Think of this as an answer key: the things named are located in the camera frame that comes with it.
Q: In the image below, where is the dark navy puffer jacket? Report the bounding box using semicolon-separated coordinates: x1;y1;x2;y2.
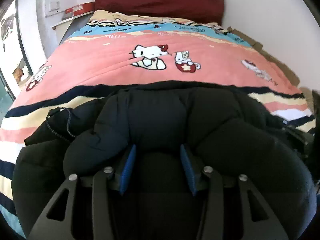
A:
11;81;319;239

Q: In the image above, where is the dark green door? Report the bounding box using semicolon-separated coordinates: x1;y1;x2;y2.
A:
0;70;15;121

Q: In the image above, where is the woven straw fan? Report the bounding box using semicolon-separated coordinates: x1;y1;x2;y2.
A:
300;87;320;113

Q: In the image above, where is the brown cardboard sheet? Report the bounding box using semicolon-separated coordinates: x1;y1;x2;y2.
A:
227;27;300;86

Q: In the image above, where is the striped Hello Kitty blanket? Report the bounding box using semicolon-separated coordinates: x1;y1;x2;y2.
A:
1;10;316;239

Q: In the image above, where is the red white box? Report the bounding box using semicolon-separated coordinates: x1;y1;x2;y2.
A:
65;2;95;16

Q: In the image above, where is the dark red headboard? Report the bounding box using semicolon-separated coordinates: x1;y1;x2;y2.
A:
95;0;224;25

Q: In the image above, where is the white wall shelf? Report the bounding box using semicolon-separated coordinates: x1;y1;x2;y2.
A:
52;10;94;29

